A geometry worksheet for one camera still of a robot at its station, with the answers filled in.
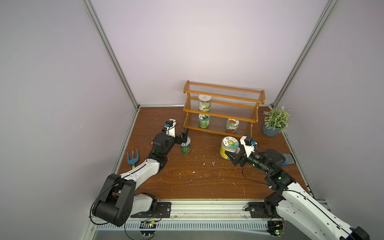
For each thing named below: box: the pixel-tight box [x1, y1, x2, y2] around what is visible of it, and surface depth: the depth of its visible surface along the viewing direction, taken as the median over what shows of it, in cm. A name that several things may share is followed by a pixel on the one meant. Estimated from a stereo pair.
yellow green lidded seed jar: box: [219, 136, 240, 160], surface depth 72 cm
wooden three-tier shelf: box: [183, 80, 266, 138], surface depth 98 cm
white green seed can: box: [198, 94, 212, 112], surface depth 94 cm
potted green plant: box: [261, 106, 292, 137], surface depth 92 cm
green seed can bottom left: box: [198, 114, 210, 129], surface depth 102 cm
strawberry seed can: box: [225, 118, 239, 134], surface depth 99 cm
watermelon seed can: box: [179, 136, 192, 156], surface depth 89 cm
